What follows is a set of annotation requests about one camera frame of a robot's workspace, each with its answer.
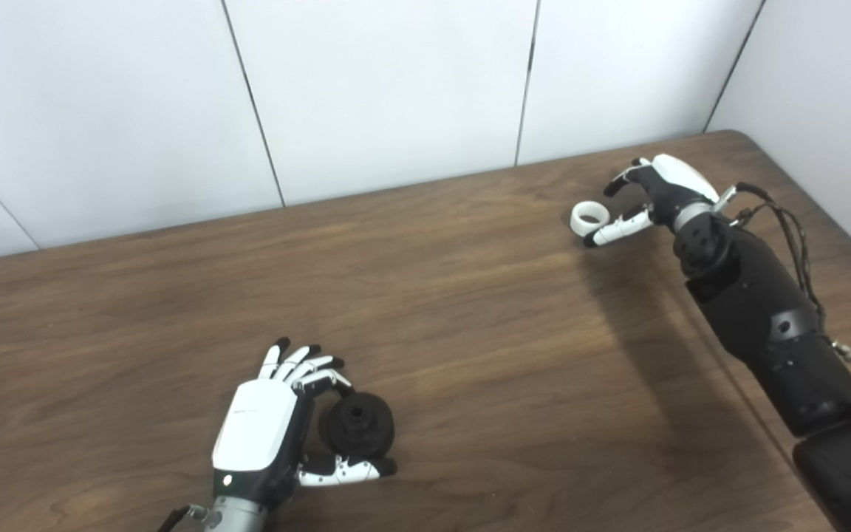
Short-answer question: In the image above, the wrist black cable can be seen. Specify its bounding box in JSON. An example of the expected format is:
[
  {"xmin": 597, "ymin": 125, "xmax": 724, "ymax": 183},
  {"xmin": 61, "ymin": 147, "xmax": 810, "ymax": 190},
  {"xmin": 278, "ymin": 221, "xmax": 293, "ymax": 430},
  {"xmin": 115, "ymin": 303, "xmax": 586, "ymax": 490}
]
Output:
[
  {"xmin": 714, "ymin": 181, "xmax": 851, "ymax": 370},
  {"xmin": 156, "ymin": 504, "xmax": 208, "ymax": 532}
]

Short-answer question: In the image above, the round black plastic part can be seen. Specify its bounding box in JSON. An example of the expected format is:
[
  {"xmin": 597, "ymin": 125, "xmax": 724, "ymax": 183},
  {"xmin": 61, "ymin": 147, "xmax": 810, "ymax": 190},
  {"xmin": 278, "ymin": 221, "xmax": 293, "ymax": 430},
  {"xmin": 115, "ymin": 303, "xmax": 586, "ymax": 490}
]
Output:
[{"xmin": 318, "ymin": 392, "xmax": 397, "ymax": 460}]

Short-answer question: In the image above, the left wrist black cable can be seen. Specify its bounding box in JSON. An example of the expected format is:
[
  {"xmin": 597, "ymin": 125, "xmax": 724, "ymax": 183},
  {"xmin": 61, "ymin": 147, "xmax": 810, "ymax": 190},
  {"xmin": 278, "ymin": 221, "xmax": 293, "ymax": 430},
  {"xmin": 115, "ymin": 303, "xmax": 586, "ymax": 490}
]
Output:
[{"xmin": 156, "ymin": 504, "xmax": 208, "ymax": 532}]

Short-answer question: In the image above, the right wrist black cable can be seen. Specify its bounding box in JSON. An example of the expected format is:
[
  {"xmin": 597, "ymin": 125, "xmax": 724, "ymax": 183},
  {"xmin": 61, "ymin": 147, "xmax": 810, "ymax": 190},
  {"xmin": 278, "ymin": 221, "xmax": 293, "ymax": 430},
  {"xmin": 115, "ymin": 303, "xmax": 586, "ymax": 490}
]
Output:
[{"xmin": 714, "ymin": 181, "xmax": 851, "ymax": 370}]

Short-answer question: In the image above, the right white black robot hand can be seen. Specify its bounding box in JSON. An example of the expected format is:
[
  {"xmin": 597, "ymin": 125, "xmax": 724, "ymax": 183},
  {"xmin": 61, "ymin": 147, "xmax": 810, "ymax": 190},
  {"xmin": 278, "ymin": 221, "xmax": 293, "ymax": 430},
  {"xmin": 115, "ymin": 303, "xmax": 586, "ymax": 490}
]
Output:
[{"xmin": 583, "ymin": 154, "xmax": 722, "ymax": 248}]

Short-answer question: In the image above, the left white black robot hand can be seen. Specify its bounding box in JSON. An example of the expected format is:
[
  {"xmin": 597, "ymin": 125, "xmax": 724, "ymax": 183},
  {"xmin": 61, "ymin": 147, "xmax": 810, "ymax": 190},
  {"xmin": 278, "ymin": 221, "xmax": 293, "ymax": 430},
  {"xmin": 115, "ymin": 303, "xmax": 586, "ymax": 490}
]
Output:
[{"xmin": 211, "ymin": 337, "xmax": 398, "ymax": 511}]

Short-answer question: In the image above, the white plastic ring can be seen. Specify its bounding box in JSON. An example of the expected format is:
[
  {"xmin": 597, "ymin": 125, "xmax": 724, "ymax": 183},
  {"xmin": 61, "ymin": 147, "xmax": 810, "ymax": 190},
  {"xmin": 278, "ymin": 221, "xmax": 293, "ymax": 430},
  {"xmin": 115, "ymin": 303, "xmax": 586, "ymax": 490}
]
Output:
[{"xmin": 570, "ymin": 201, "xmax": 612, "ymax": 239}]

